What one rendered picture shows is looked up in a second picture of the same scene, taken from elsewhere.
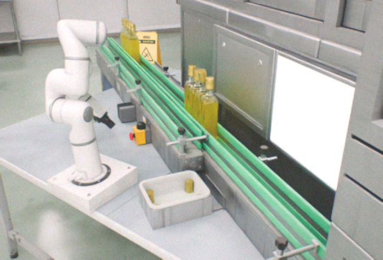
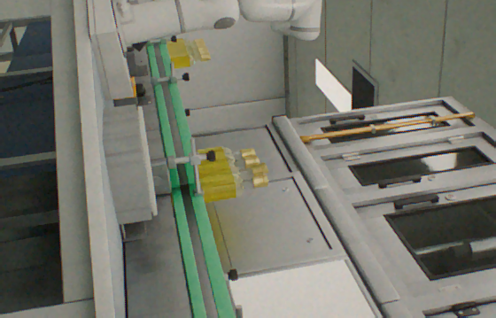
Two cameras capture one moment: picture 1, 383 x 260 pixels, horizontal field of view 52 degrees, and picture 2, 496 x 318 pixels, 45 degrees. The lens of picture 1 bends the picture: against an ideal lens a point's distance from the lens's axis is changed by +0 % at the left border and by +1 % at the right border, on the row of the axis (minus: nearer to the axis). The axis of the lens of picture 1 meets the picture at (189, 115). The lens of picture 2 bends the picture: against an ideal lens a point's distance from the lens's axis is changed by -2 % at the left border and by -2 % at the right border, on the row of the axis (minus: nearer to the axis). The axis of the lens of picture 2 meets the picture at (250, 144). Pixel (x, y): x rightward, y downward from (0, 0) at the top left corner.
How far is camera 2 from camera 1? 86 cm
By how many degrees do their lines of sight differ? 34
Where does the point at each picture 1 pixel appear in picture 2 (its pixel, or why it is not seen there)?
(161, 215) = (128, 150)
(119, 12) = not seen: hidden behind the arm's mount
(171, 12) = not seen: hidden behind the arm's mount
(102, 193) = (115, 50)
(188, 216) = (120, 190)
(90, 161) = (151, 27)
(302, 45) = (379, 283)
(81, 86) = (261, 12)
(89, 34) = (310, 19)
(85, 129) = (205, 19)
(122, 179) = (125, 77)
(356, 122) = not seen: outside the picture
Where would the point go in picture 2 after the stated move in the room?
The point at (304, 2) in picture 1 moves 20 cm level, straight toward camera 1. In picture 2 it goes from (409, 271) to (440, 271)
